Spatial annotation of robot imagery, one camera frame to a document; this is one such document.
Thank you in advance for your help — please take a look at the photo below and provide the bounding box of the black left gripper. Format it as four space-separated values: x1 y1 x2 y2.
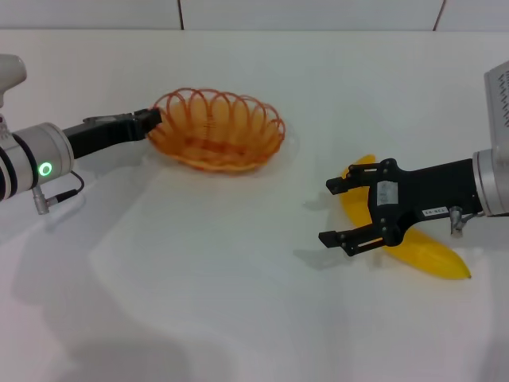
65 107 163 161

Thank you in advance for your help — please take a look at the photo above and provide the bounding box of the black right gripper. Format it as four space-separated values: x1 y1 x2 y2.
317 158 479 258

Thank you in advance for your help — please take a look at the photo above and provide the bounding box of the orange woven plastic basket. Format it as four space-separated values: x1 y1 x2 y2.
146 86 286 174

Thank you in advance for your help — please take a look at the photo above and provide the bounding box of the yellow banana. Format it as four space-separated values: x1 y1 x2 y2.
340 153 473 281

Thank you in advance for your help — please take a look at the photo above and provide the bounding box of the right gripper silver connector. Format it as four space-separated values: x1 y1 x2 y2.
449 205 464 239

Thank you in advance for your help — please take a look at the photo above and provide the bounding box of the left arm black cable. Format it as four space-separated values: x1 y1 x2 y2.
31 170 87 216

